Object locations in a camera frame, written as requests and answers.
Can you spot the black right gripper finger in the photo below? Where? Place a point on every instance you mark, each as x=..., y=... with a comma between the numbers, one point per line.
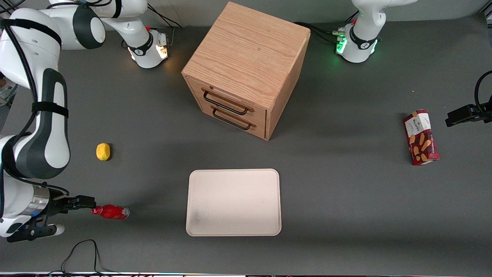
x=77, y=207
x=83, y=200

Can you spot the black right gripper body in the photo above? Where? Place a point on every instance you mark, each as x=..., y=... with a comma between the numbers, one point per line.
x=61, y=205

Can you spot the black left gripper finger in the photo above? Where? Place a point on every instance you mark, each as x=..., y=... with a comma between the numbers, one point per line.
x=461, y=115

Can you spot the red coke bottle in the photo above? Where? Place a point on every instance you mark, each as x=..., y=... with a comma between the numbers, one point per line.
x=113, y=212

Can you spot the cream plastic tray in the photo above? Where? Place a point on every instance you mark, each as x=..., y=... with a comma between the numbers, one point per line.
x=233, y=202

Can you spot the red tartan shortbread box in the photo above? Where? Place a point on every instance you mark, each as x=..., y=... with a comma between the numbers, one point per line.
x=422, y=138

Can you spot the yellow lemon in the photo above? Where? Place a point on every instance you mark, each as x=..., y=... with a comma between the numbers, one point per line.
x=103, y=151

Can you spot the wooden drawer front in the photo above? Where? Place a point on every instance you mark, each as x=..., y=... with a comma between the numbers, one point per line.
x=238, y=125
x=230, y=100

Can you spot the wooden two-drawer cabinet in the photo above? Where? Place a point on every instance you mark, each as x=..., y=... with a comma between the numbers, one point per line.
x=250, y=50

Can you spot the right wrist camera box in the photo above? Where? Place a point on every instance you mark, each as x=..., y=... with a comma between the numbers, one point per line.
x=30, y=232

